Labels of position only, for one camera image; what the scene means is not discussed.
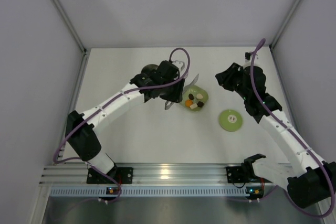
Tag silver metal tongs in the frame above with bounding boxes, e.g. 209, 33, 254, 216
164, 60, 199, 110

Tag orange round food piece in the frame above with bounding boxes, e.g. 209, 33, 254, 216
185, 100, 193, 107

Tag dark brown food cube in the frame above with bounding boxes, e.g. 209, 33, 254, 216
197, 101, 204, 108

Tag beige food cube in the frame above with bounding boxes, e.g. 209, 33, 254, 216
190, 103, 198, 110

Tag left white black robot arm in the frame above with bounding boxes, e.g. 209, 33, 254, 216
66, 60, 185, 176

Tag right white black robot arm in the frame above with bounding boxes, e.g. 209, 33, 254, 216
215, 63, 335, 208

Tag round metal tin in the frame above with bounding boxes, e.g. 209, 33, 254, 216
141, 64, 158, 76

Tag green square bowl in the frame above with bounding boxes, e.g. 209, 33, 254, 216
180, 85, 209, 112

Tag green round lid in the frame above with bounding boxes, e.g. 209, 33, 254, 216
218, 109, 243, 132

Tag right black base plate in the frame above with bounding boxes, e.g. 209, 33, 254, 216
225, 166, 270, 184

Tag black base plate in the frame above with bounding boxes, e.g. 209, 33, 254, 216
86, 167, 133, 185
225, 166, 270, 184

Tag aluminium mounting rail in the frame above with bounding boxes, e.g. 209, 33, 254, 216
39, 163, 326, 186

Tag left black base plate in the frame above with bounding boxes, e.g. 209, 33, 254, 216
86, 167, 133, 185

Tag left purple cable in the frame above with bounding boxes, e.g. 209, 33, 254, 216
53, 47, 191, 164

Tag grey slotted cable duct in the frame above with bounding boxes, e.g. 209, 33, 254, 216
49, 186, 316, 197

